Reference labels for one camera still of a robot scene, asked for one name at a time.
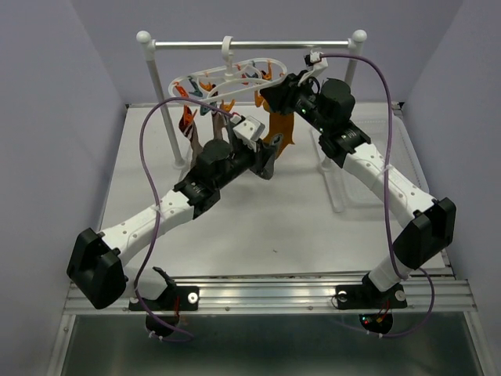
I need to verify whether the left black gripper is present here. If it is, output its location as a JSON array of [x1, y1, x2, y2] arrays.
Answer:
[[214, 138, 276, 190]]

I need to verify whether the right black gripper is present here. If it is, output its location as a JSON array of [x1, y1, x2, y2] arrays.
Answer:
[[259, 69, 330, 134]]

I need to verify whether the mustard brown striped sock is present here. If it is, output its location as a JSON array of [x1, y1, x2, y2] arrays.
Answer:
[[263, 101, 294, 157]]

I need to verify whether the yellow orange clothes peg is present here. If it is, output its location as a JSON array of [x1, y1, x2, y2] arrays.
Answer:
[[219, 99, 236, 113]]

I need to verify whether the maroon white striped sock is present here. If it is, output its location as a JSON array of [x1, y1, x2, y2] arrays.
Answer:
[[178, 113, 203, 168]]

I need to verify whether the white round clip hanger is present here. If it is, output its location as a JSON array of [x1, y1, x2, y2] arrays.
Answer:
[[168, 36, 287, 106]]

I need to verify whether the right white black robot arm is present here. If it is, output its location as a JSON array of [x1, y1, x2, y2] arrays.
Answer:
[[260, 74, 456, 309]]

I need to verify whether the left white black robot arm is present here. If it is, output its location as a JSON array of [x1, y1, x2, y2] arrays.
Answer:
[[67, 139, 280, 309]]

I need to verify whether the teal clothes peg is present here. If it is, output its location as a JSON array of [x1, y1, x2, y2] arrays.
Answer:
[[200, 103, 214, 116]]

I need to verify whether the white plastic laundry basket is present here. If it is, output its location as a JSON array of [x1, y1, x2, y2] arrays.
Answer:
[[341, 114, 429, 208]]

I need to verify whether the white clothes drying rack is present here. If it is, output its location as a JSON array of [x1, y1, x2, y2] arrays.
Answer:
[[135, 29, 368, 212]]

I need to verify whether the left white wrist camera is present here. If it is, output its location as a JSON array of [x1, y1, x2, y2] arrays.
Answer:
[[230, 114, 265, 152]]

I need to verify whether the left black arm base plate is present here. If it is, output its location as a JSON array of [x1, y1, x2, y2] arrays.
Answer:
[[140, 285, 200, 312]]

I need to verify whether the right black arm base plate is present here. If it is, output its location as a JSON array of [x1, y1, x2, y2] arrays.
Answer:
[[335, 284, 408, 310]]

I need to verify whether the aluminium rail frame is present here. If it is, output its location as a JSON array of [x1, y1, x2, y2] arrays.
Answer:
[[48, 274, 498, 375]]

